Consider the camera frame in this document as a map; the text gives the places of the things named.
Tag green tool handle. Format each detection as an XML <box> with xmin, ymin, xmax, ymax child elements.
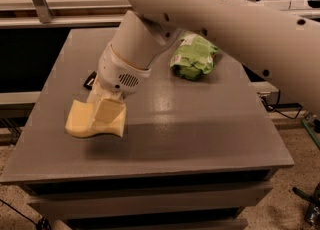
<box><xmin>301</xmin><ymin>119</ymin><xmax>320</xmax><ymax>150</ymax></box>

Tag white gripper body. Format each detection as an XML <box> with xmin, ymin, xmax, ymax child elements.
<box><xmin>97</xmin><ymin>43</ymin><xmax>151</xmax><ymax>97</ymax></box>

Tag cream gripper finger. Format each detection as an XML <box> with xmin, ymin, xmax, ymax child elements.
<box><xmin>86</xmin><ymin>77</ymin><xmax>110</xmax><ymax>107</ymax></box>
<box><xmin>94</xmin><ymin>98</ymin><xmax>126</xmax><ymax>124</ymax></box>

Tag green plastic package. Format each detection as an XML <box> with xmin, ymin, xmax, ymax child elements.
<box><xmin>170</xmin><ymin>32</ymin><xmax>219</xmax><ymax>81</ymax></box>

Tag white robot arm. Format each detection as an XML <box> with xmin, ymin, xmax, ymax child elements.
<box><xmin>98</xmin><ymin>0</ymin><xmax>320</xmax><ymax>115</ymax></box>

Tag small black object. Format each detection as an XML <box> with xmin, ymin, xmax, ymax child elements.
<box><xmin>83</xmin><ymin>71</ymin><xmax>97</xmax><ymax>90</ymax></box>

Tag yellow sponge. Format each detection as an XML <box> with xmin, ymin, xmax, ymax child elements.
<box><xmin>65</xmin><ymin>100</ymin><xmax>126</xmax><ymax>138</ymax></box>

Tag black floor cable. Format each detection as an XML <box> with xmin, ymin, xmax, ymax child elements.
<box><xmin>0</xmin><ymin>198</ymin><xmax>52</xmax><ymax>230</ymax></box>

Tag grey table with drawers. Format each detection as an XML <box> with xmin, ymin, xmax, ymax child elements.
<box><xmin>1</xmin><ymin>29</ymin><xmax>293</xmax><ymax>230</ymax></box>

